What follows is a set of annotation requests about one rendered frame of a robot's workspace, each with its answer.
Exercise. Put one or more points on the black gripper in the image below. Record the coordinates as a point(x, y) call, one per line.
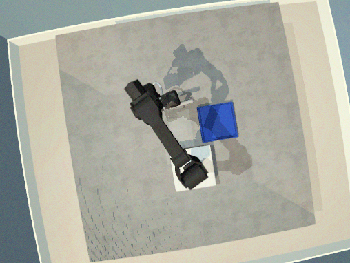
point(168, 100)

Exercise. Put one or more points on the blue tray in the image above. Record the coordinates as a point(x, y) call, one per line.
point(217, 122)

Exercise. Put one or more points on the grey metal t-shaped stake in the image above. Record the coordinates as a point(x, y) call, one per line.
point(183, 103)

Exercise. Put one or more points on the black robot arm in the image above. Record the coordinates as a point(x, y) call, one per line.
point(144, 106)

